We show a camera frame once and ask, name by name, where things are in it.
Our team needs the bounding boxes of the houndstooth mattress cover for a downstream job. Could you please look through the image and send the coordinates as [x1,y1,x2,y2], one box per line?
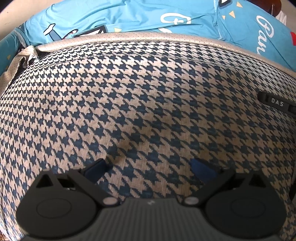
[1,33,295,240]

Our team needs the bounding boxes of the blue cartoon print bedsheet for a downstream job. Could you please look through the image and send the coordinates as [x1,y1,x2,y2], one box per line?
[1,1,295,72]

